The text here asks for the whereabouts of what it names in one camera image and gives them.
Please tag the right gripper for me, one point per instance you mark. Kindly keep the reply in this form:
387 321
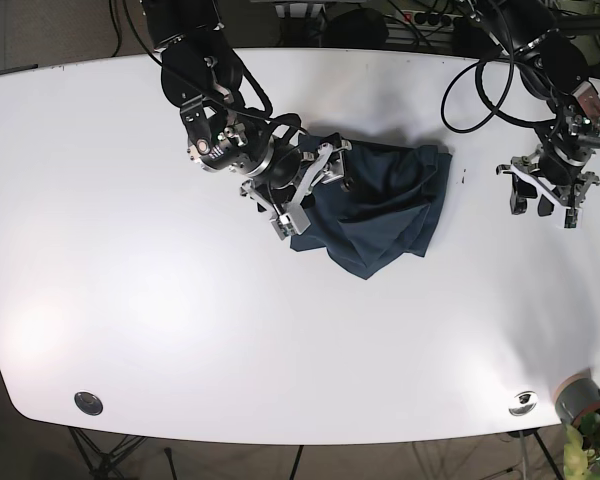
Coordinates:
296 173

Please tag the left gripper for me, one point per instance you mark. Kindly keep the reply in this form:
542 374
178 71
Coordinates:
546 176

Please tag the dark blue T-shirt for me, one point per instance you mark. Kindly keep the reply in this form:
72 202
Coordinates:
389 204

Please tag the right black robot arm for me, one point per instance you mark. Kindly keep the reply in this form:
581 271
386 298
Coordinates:
229 118

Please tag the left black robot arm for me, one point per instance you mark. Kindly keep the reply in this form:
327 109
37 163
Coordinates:
555 71

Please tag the grey plant pot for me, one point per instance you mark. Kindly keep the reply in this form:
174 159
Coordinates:
575 397

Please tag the right silver table grommet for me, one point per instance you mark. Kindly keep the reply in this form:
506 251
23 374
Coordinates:
523 403

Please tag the silver table grommet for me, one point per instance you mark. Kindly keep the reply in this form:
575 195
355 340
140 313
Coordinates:
523 403
88 403

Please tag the green potted plant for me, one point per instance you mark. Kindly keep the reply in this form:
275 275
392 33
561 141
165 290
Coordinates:
581 454

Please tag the left silver table grommet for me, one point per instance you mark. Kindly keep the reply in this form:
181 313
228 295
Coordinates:
88 403

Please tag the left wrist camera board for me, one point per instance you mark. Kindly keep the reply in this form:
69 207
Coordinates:
572 217

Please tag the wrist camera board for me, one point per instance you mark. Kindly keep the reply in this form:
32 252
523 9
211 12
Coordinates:
572 217
294 221

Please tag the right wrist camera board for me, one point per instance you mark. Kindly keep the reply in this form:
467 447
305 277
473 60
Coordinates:
294 221

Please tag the black table leg frame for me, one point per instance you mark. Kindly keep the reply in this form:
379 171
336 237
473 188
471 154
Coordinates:
104 465

